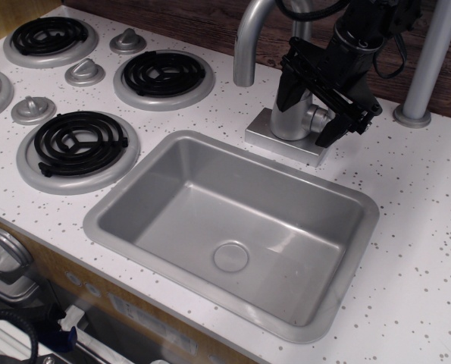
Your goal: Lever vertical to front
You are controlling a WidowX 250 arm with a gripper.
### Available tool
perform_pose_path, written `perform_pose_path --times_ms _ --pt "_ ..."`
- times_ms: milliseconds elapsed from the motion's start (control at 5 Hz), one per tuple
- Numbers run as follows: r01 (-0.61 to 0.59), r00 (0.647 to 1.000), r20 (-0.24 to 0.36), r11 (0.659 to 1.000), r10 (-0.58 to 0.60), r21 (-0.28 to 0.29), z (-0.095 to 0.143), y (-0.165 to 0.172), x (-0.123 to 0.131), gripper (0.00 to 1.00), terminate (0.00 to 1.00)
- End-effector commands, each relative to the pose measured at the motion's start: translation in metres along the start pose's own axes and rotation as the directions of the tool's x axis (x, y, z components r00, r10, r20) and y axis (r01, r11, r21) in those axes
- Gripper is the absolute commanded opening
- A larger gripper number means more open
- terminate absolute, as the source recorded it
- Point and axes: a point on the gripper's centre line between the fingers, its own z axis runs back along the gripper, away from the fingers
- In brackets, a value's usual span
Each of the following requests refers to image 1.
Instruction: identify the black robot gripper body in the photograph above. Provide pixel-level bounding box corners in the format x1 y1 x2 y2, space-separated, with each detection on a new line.
280 26 382 134

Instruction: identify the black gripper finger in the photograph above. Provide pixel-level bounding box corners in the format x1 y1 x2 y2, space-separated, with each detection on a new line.
315 115 349 148
277 70 304 112

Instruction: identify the silver faucet lever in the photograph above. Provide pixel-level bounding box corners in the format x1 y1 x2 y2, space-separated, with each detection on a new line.
302 104 331 133

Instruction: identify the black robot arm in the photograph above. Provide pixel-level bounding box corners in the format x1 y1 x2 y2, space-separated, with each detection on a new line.
276 1 421 147

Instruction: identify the silver toy faucet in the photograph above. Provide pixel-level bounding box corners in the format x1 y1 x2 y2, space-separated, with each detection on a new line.
233 0 332 168

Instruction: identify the grey support pole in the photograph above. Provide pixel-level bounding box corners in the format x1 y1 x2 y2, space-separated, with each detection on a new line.
393 1 451 129

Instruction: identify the back right black burner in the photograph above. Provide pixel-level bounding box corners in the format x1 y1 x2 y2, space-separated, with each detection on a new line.
113 50 215 111

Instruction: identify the grey plastic sink basin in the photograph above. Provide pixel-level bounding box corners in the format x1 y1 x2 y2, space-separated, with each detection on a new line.
83 131 380 344

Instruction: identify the silver stove knob back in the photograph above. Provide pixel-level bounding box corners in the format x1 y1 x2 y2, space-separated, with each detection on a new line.
109 28 146 55

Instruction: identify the silver stove knob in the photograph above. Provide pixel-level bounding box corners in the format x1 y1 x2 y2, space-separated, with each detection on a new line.
64 58 105 87
109 28 146 55
11 96 56 126

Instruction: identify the silver stove knob middle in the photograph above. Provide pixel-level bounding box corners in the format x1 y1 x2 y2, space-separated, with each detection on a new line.
64 58 105 87

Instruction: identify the front right black burner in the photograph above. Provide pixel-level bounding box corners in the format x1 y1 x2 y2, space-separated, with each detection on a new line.
17 111 140 196

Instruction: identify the back left black burner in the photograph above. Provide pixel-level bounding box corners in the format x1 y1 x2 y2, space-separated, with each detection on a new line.
3 17 99 69

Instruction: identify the silver stove knob front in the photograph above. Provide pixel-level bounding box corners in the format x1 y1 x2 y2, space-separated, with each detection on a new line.
11 96 56 126

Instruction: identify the silver oven knob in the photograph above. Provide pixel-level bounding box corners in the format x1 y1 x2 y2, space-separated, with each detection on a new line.
0 228 33 284

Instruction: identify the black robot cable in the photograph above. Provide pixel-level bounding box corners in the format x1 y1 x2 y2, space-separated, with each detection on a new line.
371 30 407 80

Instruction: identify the oven door with handle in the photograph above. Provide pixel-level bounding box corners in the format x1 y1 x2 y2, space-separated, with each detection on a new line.
58 295 226 364

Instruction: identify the black hose lower left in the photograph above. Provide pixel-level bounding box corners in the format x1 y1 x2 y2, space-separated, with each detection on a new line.
0 307 40 359

